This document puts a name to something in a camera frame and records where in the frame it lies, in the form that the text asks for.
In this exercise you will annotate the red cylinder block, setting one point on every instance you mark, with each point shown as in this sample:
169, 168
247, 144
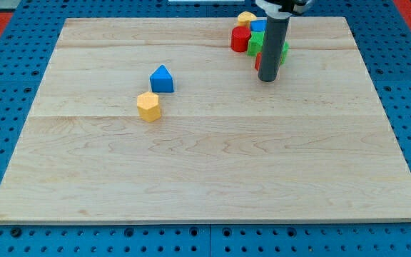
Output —
240, 36

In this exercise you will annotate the green star block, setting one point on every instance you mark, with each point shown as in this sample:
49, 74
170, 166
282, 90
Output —
255, 43

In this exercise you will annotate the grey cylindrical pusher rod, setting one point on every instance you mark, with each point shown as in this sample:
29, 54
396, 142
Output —
272, 49

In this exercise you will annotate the wooden board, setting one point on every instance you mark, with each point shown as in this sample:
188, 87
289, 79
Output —
313, 146

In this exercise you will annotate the blue triangle block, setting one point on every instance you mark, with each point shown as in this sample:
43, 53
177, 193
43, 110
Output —
161, 80

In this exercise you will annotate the yellow hexagon block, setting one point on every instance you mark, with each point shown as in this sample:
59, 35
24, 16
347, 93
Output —
148, 106

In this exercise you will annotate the red block behind rod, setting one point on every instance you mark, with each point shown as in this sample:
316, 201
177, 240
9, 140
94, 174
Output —
257, 61

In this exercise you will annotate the blue cube block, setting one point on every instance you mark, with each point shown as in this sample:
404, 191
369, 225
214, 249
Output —
258, 25

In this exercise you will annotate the green block behind rod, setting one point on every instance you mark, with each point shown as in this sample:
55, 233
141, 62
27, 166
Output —
285, 50

